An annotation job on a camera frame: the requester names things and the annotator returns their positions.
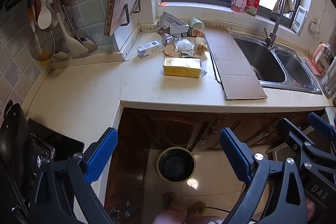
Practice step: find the pale green plastic bottle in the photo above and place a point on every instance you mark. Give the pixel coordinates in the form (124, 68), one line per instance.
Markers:
(195, 23)

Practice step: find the beige cloth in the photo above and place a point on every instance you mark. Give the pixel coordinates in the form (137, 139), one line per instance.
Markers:
(288, 3)

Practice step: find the clear plastic wrap ball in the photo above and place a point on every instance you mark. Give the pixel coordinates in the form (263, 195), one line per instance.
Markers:
(183, 45)

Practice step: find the wooden kitchen cabinet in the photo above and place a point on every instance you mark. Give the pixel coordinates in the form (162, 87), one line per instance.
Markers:
(136, 134)

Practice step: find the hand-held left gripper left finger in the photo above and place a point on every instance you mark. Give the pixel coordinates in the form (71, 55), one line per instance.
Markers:
(102, 155)

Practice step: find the white rice paddle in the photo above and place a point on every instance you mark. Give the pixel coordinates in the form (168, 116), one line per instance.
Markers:
(44, 16)

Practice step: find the stainless steel sink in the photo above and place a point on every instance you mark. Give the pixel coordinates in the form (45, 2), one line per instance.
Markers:
(262, 61)

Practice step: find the foil stove liner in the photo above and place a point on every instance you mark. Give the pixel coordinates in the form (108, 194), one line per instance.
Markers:
(42, 150)

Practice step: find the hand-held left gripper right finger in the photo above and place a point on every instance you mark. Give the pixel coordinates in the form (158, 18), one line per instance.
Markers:
(236, 155)

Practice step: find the white wall outlet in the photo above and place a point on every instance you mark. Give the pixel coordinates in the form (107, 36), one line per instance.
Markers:
(313, 26)

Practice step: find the pink fleece trousers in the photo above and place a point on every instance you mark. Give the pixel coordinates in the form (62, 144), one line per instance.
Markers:
(170, 216)

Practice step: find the yellow embroidered slipper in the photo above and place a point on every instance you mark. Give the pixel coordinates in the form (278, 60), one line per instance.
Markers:
(169, 199)
(198, 207)

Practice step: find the steel faucet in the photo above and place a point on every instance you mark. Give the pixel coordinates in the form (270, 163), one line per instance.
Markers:
(274, 29)

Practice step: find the silver countertop appliance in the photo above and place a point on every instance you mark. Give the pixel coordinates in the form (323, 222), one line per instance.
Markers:
(330, 79)

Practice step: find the black cooktop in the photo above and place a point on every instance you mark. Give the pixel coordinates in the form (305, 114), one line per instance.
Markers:
(68, 145)

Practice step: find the pink kettle jug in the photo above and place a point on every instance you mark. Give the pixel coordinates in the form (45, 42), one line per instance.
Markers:
(319, 61)

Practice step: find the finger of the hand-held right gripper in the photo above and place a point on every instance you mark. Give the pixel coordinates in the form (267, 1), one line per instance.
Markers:
(287, 132)
(321, 124)

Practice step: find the metal ladle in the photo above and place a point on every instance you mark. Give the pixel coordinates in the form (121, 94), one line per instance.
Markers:
(89, 44)

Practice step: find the metal cabinet latch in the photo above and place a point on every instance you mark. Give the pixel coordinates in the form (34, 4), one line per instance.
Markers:
(213, 126)

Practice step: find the black frying pan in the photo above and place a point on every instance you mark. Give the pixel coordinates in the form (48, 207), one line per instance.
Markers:
(15, 148)

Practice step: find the yellow rectangular box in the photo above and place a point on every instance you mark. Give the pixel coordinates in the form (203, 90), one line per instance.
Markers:
(181, 67)

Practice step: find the white wall box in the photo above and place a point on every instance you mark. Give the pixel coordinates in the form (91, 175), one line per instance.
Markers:
(299, 19)

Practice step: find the white plastic sheet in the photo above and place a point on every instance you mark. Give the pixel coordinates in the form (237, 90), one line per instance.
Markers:
(204, 69)

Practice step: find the person's right hand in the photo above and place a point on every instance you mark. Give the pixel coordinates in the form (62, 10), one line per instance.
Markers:
(311, 211)

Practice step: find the pale blue cabinet knob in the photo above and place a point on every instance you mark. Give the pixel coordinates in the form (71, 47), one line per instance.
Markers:
(201, 141)
(260, 136)
(127, 203)

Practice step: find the beige wrapper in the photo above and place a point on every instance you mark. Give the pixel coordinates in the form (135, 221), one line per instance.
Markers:
(200, 47)

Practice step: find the small white carton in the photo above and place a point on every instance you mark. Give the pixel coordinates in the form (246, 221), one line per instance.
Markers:
(149, 48)

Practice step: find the silver foil wrapper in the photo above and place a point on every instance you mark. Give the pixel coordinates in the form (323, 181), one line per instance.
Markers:
(169, 39)

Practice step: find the brown cardboard sheet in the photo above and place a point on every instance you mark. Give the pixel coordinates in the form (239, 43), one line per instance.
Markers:
(231, 61)

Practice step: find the large grey white box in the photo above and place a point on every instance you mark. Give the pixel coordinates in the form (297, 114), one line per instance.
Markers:
(168, 22)

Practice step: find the black cutting board rack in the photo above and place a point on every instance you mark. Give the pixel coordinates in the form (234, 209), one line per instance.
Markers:
(127, 14)

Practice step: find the cream round trash can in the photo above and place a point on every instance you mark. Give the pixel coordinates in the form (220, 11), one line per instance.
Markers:
(176, 169)

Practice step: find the white slotted spoon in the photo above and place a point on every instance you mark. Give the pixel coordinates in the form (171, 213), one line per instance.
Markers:
(61, 55)

